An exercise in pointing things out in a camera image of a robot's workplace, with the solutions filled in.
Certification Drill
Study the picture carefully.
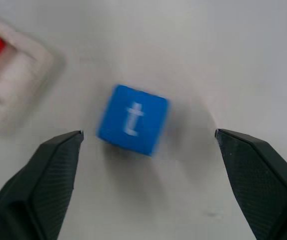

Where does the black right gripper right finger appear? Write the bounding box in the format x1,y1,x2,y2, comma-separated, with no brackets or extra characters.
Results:
214,127,287,240

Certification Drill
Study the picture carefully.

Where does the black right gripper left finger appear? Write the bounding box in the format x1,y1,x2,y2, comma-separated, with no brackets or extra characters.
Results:
0,130,85,240

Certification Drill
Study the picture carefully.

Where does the blue letter tile t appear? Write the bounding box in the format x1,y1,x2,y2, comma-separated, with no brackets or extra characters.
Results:
95,83,171,158

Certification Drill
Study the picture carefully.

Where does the wooden letter tile rack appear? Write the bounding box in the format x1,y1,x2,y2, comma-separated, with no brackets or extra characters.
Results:
0,9,65,137

